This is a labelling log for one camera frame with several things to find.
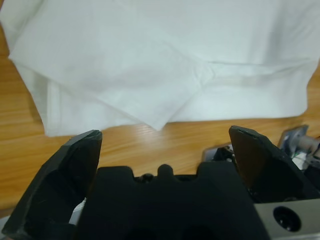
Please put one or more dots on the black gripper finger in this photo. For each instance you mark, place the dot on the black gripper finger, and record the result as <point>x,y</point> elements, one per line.
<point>270,172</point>
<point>57,180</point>

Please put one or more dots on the white t-shirt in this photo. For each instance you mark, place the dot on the white t-shirt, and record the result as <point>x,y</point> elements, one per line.
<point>150,62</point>

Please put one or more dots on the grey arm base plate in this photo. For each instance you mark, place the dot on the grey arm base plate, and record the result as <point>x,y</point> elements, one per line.
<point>207,154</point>

